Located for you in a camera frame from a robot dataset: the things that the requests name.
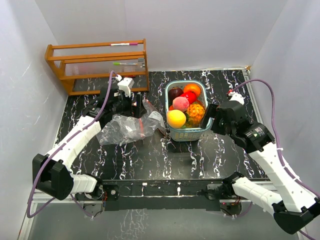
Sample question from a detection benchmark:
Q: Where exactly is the orange fruit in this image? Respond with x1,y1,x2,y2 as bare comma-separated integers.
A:
183,83,202,97

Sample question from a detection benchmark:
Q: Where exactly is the green white pen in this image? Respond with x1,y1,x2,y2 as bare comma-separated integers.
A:
112,62,138,66

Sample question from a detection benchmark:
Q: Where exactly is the light blue plastic basket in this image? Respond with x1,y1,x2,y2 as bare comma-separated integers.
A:
165,80,212,142

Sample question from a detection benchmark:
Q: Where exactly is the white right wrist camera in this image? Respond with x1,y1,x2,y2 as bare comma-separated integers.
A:
227,90,245,105

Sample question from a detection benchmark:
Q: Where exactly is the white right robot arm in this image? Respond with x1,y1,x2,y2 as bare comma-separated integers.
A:
201,100,320,235

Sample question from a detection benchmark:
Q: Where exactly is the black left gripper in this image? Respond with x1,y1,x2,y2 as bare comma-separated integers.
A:
110,90,147,119

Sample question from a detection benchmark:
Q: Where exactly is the pink white pen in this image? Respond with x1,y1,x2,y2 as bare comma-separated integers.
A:
110,42,138,47

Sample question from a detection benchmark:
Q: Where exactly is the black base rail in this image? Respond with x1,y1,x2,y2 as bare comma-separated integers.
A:
74,178,243,213

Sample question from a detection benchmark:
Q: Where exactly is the wooden shelf rack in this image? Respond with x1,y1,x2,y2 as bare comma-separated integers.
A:
44,39,150,96

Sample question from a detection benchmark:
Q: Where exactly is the clear orange-zip bag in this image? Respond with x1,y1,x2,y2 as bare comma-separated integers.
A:
96,99,166,146

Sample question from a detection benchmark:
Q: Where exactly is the pink peach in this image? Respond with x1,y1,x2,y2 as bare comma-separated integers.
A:
172,96,190,112

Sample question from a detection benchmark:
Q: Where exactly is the red bell pepper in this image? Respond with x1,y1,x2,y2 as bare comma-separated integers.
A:
181,91,197,105

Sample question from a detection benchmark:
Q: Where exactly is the small orange pineapple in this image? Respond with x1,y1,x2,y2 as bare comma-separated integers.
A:
185,102,206,128

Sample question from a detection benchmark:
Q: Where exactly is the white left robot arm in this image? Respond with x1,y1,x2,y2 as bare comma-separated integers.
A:
32,87,144,200

